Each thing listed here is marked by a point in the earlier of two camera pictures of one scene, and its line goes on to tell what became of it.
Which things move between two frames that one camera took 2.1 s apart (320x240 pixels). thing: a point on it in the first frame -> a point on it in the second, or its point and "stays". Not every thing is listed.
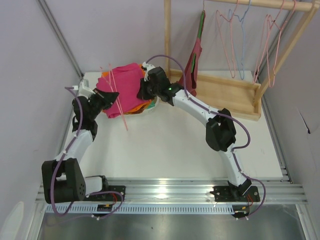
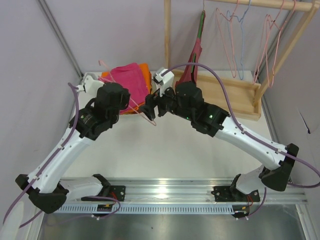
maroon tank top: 189,76 stays
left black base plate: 111,197 stays
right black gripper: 145,89 -> 155,105
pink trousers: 126,80 stays
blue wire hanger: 230,14 stays
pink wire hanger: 113,84 -> 149,121
